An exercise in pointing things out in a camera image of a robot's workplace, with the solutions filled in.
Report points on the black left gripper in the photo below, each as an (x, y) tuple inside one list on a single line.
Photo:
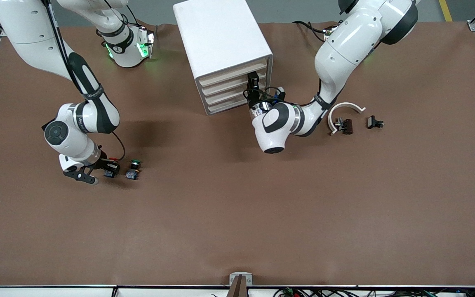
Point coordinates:
[(254, 99)]

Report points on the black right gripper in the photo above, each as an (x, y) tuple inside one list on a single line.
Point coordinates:
[(104, 166)]

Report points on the red push button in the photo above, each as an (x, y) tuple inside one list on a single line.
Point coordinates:
[(114, 159)]

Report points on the white plastic drawer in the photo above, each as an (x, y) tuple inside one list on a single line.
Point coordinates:
[(229, 74), (229, 93), (229, 102), (229, 83)]

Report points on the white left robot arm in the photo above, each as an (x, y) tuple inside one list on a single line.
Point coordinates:
[(344, 49)]

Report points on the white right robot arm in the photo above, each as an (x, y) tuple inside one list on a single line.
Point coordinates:
[(19, 24)]

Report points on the green push button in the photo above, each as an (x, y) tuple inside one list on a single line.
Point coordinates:
[(132, 173)]

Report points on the white drawer cabinet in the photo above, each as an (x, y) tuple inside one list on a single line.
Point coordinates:
[(221, 37)]

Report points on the white curved plastic arc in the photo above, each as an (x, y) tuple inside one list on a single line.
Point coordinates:
[(330, 120)]

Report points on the small brown black component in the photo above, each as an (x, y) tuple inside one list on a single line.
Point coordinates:
[(348, 126)]

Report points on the brown table mat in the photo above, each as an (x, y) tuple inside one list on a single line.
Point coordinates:
[(237, 206)]

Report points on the small black clip component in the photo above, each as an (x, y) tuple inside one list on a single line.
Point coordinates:
[(371, 122)]

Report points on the brown tapered bar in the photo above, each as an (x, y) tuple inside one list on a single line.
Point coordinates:
[(237, 291)]

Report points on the white table edge rail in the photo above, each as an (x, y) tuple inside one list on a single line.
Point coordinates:
[(56, 292)]

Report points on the grey metal bracket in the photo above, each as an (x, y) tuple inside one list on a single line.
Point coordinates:
[(234, 275)]

